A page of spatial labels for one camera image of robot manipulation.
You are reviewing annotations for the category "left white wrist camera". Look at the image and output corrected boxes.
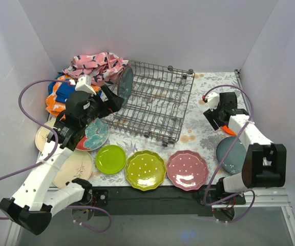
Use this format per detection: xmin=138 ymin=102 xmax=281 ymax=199
xmin=69 ymin=75 xmax=96 ymax=94

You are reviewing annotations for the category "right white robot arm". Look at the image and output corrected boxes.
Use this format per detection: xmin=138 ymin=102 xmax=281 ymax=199
xmin=202 ymin=92 xmax=287 ymax=204

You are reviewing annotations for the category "olive polka dot plate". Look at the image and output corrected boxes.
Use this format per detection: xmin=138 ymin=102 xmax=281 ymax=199
xmin=124 ymin=150 xmax=166 ymax=191

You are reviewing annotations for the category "cream leaf plate far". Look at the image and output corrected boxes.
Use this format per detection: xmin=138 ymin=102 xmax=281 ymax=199
xmin=35 ymin=119 xmax=56 ymax=152

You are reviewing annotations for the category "orange blue cloth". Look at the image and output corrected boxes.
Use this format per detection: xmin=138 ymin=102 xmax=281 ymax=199
xmin=45 ymin=72 xmax=102 ymax=117

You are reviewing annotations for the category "purple cable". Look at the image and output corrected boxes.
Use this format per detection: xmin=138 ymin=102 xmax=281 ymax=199
xmin=203 ymin=84 xmax=256 ymax=223
xmin=0 ymin=79 xmax=112 ymax=233

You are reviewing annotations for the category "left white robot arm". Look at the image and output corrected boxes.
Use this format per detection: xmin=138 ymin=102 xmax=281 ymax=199
xmin=0 ymin=86 xmax=124 ymax=235

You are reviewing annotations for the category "dark blue plate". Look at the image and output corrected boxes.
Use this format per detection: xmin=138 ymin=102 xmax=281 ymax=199
xmin=216 ymin=136 xmax=246 ymax=175
xmin=117 ymin=67 xmax=134 ymax=104

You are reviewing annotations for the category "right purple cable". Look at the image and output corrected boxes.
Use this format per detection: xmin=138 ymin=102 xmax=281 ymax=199
xmin=203 ymin=84 xmax=256 ymax=223

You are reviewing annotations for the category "cream leaf plate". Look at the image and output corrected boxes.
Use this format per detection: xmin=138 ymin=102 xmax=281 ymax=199
xmin=35 ymin=119 xmax=56 ymax=152
xmin=52 ymin=150 xmax=93 ymax=189

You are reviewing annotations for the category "floral tablecloth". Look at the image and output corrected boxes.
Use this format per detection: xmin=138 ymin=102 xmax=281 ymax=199
xmin=84 ymin=72 xmax=239 ymax=187

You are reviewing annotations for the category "red teal flower plate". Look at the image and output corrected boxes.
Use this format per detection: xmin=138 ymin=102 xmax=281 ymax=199
xmin=76 ymin=118 xmax=110 ymax=151

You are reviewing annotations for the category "lime green plate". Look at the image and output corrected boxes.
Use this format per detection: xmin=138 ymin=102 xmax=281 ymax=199
xmin=95 ymin=145 xmax=127 ymax=175

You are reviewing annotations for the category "pink patterned cloth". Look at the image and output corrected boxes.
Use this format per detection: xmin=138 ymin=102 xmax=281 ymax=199
xmin=62 ymin=52 xmax=129 ymax=87

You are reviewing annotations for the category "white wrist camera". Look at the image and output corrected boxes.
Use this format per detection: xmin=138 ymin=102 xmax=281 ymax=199
xmin=202 ymin=92 xmax=219 ymax=111
xmin=69 ymin=75 xmax=96 ymax=94

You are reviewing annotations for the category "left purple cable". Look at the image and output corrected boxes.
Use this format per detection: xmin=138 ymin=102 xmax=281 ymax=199
xmin=0 ymin=79 xmax=112 ymax=233

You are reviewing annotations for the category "pink polka dot plate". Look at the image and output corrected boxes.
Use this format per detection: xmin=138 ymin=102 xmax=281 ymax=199
xmin=166 ymin=150 xmax=209 ymax=191

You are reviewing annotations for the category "grey wire dish rack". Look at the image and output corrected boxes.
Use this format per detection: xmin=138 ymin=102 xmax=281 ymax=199
xmin=104 ymin=61 xmax=195 ymax=147

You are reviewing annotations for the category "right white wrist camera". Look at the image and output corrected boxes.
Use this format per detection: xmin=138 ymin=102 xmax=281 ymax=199
xmin=202 ymin=92 xmax=219 ymax=111

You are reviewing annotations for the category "orange plate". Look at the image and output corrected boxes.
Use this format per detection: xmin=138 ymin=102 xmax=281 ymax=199
xmin=221 ymin=126 xmax=236 ymax=136

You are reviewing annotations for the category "cream leaf plate near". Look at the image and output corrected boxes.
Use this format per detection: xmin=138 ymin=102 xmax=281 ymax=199
xmin=52 ymin=150 xmax=93 ymax=189

